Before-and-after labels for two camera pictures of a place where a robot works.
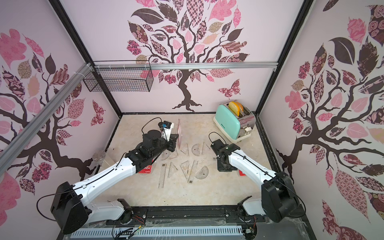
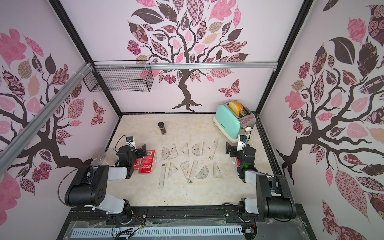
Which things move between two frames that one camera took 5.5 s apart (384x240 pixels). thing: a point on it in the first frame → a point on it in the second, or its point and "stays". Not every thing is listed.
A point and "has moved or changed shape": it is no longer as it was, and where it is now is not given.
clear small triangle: (205, 148) stays
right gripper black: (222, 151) → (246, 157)
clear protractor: (203, 173) stays
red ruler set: (179, 134) has moved or changed shape
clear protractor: (195, 149) stays
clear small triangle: (184, 167) stays
